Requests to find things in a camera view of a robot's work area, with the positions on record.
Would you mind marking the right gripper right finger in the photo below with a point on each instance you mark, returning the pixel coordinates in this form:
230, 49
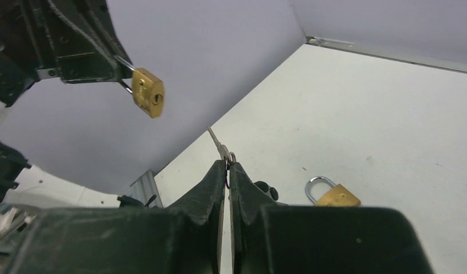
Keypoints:
269, 237

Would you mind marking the brass padlock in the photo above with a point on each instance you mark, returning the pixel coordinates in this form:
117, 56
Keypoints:
337, 196

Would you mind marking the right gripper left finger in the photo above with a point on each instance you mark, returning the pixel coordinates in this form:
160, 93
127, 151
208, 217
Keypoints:
185, 237

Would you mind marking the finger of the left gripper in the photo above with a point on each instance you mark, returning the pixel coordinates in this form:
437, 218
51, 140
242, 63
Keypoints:
74, 41

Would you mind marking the small padlock with keys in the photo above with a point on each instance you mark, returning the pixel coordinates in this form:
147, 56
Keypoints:
146, 89

